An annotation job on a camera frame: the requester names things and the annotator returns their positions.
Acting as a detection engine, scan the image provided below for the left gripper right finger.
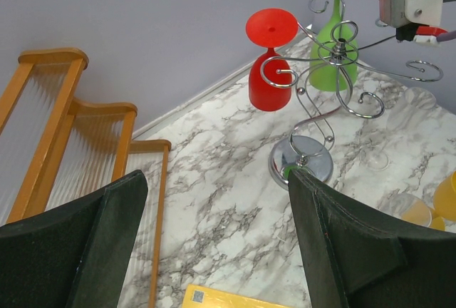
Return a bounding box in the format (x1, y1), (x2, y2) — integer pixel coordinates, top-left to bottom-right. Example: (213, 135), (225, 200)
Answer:
(289, 170), (455, 307)

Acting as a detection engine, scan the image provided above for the wooden shelf rack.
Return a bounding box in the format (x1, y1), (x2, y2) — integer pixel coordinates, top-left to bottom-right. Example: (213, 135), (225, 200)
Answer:
(1, 48), (171, 306)

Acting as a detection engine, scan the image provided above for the red plastic wine glass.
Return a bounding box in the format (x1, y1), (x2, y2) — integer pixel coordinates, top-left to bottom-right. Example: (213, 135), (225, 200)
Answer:
(245, 8), (298, 112)

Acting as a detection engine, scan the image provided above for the orange plastic wine glass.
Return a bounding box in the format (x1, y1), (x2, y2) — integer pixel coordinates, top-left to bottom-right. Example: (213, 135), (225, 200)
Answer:
(402, 172), (456, 232)

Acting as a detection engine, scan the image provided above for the green plastic wine glass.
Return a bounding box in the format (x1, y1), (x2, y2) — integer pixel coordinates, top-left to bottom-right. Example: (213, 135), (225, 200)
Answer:
(309, 0), (358, 92)

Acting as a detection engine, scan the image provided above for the yellow book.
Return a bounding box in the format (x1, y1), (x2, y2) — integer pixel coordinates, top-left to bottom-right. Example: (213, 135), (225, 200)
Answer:
(182, 284), (286, 308)

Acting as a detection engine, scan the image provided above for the chrome wine glass rack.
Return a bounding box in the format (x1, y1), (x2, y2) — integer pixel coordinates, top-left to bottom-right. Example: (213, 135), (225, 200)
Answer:
(260, 0), (445, 191)

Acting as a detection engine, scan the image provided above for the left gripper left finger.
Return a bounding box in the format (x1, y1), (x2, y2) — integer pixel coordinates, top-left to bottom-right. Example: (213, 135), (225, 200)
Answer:
(1, 170), (148, 307)

